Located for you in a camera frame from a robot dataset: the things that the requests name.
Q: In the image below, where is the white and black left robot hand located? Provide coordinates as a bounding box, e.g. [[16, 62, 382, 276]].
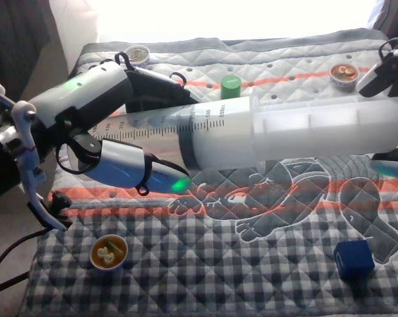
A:
[[29, 52, 205, 197]]

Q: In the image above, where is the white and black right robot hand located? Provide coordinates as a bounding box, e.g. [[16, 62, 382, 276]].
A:
[[356, 36, 398, 182]]

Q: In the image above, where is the large clear plastic syringe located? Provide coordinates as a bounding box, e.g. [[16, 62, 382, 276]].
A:
[[57, 86, 398, 176]]

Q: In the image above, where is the small bowl with egg halves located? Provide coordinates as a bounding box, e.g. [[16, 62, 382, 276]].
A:
[[329, 63, 360, 93]]

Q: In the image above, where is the small bowl of green noodles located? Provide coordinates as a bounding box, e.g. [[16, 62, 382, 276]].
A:
[[123, 44, 151, 68]]

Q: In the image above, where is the dark curtain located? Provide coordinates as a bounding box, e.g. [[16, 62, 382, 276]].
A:
[[0, 0, 69, 100]]

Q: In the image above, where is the green toy cylinder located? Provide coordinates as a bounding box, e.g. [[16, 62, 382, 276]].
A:
[[220, 75, 242, 100]]

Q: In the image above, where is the small bowl of orange soup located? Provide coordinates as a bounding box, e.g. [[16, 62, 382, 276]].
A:
[[89, 233, 129, 271]]

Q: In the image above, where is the blue toy cube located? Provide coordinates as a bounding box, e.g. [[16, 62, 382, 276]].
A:
[[332, 239, 376, 281]]

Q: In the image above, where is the grey quilt with bear print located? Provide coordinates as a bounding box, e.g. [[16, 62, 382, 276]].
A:
[[18, 28, 398, 317]]

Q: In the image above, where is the black cable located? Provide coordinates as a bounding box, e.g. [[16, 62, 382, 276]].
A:
[[0, 227, 59, 281], [0, 269, 33, 295]]

